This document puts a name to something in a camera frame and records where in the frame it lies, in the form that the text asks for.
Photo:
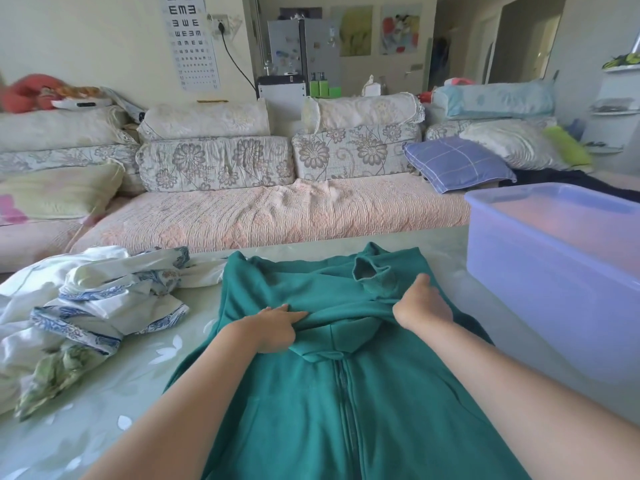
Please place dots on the white embroidered bolster pillow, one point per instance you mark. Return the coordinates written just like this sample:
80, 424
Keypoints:
205, 119
60, 127
365, 110

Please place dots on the white wall socket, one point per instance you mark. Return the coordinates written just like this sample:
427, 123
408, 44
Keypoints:
221, 23

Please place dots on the green leaf print cloth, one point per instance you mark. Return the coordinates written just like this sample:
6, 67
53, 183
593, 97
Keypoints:
55, 372

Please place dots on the person's right fingers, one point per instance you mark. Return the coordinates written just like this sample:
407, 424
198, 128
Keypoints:
402, 308

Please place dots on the green hooded zip jacket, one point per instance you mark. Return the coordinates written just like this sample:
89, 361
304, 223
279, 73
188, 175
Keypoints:
350, 394

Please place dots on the tissue box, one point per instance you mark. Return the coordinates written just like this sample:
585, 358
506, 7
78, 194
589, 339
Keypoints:
372, 87

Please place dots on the person's left hand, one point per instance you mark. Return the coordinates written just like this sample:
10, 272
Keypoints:
265, 329

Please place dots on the pale green floral sheet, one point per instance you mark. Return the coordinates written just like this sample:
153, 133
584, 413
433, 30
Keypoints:
125, 384

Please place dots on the blue checked pillow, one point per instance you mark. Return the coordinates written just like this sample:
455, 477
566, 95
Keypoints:
455, 162

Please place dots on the sofa with pink quilted cover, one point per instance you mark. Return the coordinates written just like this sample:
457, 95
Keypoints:
280, 209

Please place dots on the green bottle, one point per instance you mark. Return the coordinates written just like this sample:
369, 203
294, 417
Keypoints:
314, 87
324, 87

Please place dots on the person's right forearm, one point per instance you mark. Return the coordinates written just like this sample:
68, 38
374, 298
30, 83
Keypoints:
525, 394

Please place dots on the lime green cushion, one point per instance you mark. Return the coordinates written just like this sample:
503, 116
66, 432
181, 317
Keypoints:
567, 144

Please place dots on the white eye chart poster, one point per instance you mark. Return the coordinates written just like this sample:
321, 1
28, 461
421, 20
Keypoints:
190, 39

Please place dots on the white box appliance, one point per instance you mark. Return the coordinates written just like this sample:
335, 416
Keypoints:
281, 94

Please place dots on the yellow green wall painting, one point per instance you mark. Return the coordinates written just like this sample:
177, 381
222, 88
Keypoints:
356, 30

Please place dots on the person's right hand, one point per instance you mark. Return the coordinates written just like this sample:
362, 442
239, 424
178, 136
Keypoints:
425, 309

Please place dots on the pale yellow pillow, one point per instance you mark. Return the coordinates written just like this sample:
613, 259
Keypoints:
60, 192

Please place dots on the colourful wall painting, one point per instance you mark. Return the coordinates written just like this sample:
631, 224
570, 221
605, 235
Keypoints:
400, 29

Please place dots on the white and black device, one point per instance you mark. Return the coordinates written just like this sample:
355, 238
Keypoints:
82, 102

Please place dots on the silver refrigerator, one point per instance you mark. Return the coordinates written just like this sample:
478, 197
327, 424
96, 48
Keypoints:
305, 44

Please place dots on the floral sofa back cushion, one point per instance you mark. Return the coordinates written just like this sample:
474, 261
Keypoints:
355, 149
445, 129
65, 162
215, 162

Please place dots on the dark navy cloth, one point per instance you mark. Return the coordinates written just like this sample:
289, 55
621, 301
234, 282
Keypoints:
575, 180

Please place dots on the white corner shelf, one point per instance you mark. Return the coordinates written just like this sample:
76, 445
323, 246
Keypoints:
615, 109

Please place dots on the white floral pillow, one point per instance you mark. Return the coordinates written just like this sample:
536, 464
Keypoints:
515, 142

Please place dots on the purple translucent plastic storage bin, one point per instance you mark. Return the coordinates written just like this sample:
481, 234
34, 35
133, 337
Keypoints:
550, 264

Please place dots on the person's left forearm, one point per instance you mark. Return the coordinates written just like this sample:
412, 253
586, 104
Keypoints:
180, 404

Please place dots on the white garment with blue trim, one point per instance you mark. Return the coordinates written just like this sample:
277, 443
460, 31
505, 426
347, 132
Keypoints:
95, 294

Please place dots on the light blue pillow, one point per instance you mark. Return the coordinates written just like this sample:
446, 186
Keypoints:
495, 99

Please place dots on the red plush toy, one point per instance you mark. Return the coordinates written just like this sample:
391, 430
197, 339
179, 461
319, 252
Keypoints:
27, 92

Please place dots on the person's left fingers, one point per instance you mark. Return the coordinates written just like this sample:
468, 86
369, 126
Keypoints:
290, 317

